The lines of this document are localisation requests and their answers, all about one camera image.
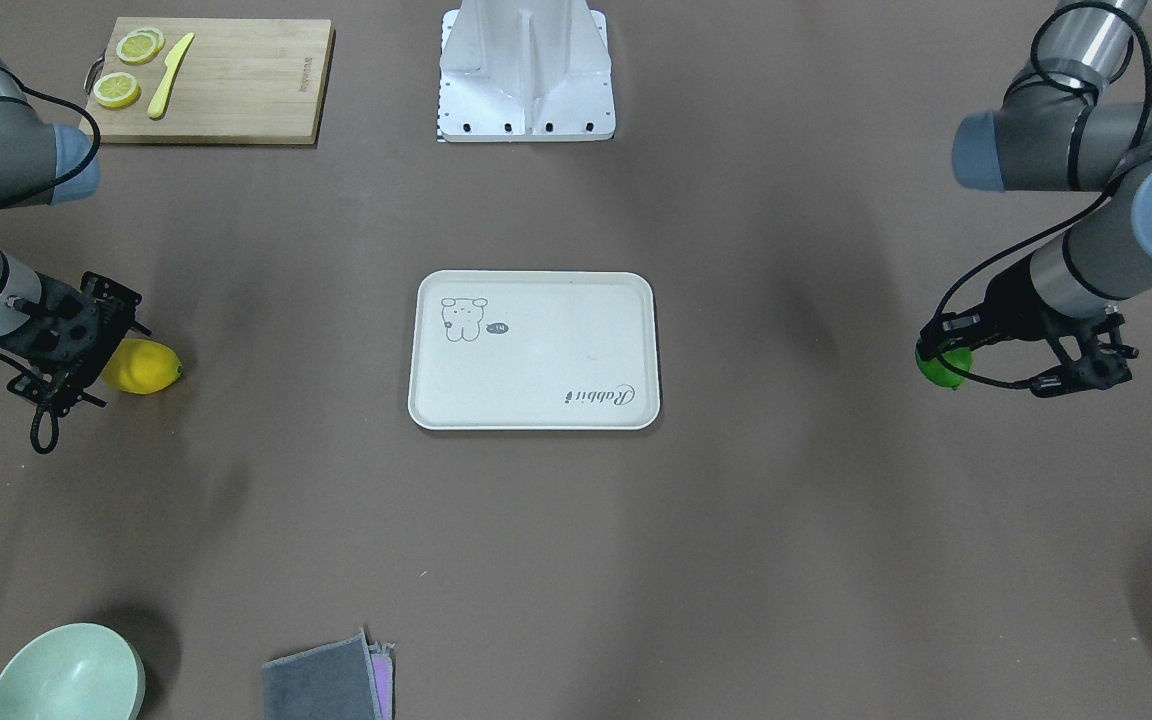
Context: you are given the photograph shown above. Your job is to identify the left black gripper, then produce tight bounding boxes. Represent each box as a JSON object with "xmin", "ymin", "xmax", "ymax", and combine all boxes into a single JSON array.
[{"xmin": 920, "ymin": 263, "xmax": 1137, "ymax": 397}]

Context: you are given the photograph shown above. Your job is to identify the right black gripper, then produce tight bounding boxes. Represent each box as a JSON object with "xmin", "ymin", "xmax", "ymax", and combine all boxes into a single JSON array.
[{"xmin": 6, "ymin": 272, "xmax": 151, "ymax": 414}]

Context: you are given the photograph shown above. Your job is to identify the yellow lemon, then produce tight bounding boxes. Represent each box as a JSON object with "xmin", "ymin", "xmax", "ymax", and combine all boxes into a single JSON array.
[{"xmin": 100, "ymin": 338, "xmax": 183, "ymax": 395}]

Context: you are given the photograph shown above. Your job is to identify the green lime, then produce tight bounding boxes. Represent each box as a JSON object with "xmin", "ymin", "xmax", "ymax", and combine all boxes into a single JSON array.
[{"xmin": 915, "ymin": 342, "xmax": 973, "ymax": 389}]

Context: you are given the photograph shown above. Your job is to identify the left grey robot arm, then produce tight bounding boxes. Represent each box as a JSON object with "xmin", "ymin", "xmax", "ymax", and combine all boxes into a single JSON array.
[{"xmin": 915, "ymin": 1, "xmax": 1152, "ymax": 397}]

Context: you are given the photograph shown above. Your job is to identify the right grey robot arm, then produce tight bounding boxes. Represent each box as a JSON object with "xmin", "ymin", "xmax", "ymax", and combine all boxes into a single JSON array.
[{"xmin": 0, "ymin": 58, "xmax": 141, "ymax": 416}]

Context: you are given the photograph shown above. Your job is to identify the white rabbit tray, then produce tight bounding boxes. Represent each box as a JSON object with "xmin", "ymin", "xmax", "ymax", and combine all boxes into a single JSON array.
[{"xmin": 407, "ymin": 270, "xmax": 660, "ymax": 430}]

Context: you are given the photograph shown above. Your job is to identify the yellow plastic knife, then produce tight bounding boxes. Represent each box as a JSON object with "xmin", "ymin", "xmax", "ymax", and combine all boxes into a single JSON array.
[{"xmin": 147, "ymin": 32, "xmax": 196, "ymax": 120}]

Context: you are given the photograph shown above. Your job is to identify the lemon slice lower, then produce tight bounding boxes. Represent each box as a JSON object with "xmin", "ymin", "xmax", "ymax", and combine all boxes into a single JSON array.
[{"xmin": 90, "ymin": 70, "xmax": 142, "ymax": 109}]

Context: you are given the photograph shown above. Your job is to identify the lemon slice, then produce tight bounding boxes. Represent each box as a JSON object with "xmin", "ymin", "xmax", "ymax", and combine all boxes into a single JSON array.
[
  {"xmin": 90, "ymin": 70, "xmax": 142, "ymax": 109},
  {"xmin": 115, "ymin": 26, "xmax": 166, "ymax": 67}
]

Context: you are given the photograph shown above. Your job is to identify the bamboo cutting board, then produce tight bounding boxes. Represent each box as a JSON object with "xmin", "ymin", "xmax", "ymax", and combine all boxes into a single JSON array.
[{"xmin": 86, "ymin": 17, "xmax": 335, "ymax": 146}]

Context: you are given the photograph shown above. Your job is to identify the lemon slice upper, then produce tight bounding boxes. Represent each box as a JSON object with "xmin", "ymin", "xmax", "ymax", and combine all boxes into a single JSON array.
[{"xmin": 115, "ymin": 26, "xmax": 166, "ymax": 67}]

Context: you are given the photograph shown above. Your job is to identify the pale green bowl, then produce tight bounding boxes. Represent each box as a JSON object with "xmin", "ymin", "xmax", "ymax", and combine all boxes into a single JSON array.
[{"xmin": 0, "ymin": 623, "xmax": 147, "ymax": 719}]

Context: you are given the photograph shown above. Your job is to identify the grey folded cloth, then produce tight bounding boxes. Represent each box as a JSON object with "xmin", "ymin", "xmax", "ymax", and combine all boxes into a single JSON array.
[{"xmin": 262, "ymin": 632, "xmax": 376, "ymax": 719}]

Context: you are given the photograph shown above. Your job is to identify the pink folded cloth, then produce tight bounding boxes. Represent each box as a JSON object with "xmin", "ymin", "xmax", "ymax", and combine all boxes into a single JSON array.
[{"xmin": 367, "ymin": 643, "xmax": 396, "ymax": 720}]

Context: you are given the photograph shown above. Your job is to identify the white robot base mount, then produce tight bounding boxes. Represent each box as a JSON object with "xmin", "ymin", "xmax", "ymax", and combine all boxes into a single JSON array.
[{"xmin": 435, "ymin": 1, "xmax": 617, "ymax": 143}]

